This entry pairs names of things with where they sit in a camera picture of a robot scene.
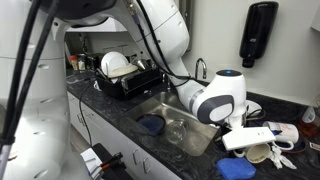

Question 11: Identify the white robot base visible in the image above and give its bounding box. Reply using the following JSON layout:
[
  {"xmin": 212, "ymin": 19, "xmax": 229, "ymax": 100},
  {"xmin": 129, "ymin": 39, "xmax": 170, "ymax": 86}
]
[{"xmin": 0, "ymin": 0, "xmax": 94, "ymax": 180}]

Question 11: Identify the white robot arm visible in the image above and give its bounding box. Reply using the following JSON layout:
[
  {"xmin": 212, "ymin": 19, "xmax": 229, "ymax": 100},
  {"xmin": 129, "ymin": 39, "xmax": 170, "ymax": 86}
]
[{"xmin": 56, "ymin": 0, "xmax": 246, "ymax": 129}]

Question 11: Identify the stainless steel sink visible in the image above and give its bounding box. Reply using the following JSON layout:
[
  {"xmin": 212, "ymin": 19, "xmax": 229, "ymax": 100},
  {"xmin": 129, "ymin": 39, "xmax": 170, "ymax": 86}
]
[{"xmin": 126, "ymin": 92, "xmax": 217, "ymax": 156}]

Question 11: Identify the chrome sink faucet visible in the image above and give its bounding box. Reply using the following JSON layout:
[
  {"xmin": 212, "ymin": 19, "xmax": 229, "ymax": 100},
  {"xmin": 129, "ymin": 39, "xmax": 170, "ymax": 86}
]
[{"xmin": 194, "ymin": 57, "xmax": 208, "ymax": 81}]

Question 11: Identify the beige mug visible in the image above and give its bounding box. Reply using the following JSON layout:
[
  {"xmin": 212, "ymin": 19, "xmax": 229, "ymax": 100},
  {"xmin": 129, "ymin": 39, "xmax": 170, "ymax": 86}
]
[{"xmin": 233, "ymin": 143, "xmax": 270, "ymax": 164}]

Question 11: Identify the white printed mug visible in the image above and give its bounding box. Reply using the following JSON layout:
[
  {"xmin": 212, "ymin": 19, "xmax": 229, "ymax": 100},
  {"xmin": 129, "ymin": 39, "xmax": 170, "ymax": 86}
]
[{"xmin": 263, "ymin": 121, "xmax": 299, "ymax": 151}]

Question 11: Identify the black dish rack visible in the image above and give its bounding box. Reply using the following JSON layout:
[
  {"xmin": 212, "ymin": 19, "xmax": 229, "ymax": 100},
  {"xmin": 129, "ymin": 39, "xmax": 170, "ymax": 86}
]
[{"xmin": 95, "ymin": 68, "xmax": 160, "ymax": 99}]

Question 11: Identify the dark blue plate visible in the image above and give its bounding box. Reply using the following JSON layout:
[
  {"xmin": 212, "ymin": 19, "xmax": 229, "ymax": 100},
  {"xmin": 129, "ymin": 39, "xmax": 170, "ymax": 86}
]
[{"xmin": 137, "ymin": 114, "xmax": 166, "ymax": 135}]

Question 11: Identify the stainless steel pot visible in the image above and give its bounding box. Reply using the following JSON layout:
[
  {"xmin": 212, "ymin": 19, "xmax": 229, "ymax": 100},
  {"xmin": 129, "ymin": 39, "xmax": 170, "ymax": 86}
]
[{"xmin": 133, "ymin": 59, "xmax": 151, "ymax": 71}]

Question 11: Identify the cream round plate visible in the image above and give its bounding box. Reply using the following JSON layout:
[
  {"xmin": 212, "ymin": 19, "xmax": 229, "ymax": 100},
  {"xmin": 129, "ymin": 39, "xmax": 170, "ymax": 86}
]
[{"xmin": 108, "ymin": 65, "xmax": 138, "ymax": 78}]

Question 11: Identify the clear glass bowl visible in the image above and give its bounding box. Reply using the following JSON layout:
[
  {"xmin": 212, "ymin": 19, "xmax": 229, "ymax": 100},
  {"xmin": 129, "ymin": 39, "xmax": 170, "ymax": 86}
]
[{"xmin": 165, "ymin": 119, "xmax": 188, "ymax": 144}]

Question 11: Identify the black orange tool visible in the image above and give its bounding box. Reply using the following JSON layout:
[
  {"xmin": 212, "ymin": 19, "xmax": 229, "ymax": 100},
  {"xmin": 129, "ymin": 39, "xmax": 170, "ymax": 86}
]
[{"xmin": 99, "ymin": 152, "xmax": 123, "ymax": 170}]

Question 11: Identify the red cap spice jar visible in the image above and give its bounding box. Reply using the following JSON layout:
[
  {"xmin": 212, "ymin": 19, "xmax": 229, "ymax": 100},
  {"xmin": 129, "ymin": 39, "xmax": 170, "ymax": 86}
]
[{"xmin": 70, "ymin": 55, "xmax": 78, "ymax": 70}]

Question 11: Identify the white paper card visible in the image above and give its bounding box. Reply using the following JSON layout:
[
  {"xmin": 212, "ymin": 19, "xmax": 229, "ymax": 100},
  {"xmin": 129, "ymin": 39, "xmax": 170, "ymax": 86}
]
[{"xmin": 81, "ymin": 148, "xmax": 102, "ymax": 180}]

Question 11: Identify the blue sponge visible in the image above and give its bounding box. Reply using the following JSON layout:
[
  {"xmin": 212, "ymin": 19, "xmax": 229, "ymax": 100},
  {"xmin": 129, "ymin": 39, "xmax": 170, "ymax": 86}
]
[{"xmin": 216, "ymin": 158, "xmax": 256, "ymax": 180}]

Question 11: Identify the black soap dispenser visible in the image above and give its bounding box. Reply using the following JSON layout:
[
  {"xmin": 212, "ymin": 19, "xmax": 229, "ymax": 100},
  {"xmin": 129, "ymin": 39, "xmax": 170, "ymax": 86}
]
[{"xmin": 239, "ymin": 1, "xmax": 279, "ymax": 68}]

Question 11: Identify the crumpled white cloth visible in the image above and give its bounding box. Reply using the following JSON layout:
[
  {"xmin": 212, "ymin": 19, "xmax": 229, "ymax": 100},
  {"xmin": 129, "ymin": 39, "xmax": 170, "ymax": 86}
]
[{"xmin": 268, "ymin": 146, "xmax": 296, "ymax": 169}]

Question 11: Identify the white plastic bottle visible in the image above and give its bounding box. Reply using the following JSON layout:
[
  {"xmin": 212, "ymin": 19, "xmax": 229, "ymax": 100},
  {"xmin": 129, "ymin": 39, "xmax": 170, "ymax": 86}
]
[{"xmin": 302, "ymin": 106, "xmax": 315, "ymax": 123}]

